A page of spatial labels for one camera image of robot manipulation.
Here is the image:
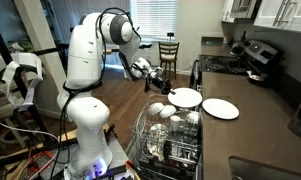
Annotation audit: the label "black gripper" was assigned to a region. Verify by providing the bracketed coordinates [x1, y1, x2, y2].
[144, 68, 172, 95]

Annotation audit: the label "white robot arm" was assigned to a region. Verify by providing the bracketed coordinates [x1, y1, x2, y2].
[57, 8, 172, 180]

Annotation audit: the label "white bowl in rack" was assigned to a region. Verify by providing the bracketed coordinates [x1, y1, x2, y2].
[186, 111, 201, 125]
[148, 102, 164, 115]

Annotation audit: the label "white plate on counter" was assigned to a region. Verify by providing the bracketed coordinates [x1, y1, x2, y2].
[202, 98, 239, 120]

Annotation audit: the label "wooden chair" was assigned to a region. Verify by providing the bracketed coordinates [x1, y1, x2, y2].
[159, 42, 179, 78]

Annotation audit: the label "white mug with text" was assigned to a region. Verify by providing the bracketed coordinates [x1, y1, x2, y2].
[170, 115, 181, 131]

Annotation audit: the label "window blinds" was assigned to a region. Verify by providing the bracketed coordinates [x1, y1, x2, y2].
[130, 0, 178, 40]

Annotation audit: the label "stainless steel stove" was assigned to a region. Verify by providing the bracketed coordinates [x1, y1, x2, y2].
[190, 40, 283, 89]

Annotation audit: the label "kitchen sink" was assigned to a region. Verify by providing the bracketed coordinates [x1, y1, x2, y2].
[228, 156, 301, 180]

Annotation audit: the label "white upper cabinets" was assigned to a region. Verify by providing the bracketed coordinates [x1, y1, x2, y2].
[221, 0, 301, 32]

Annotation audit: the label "wire dishwasher rack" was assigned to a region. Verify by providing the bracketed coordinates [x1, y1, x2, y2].
[132, 95, 202, 180]

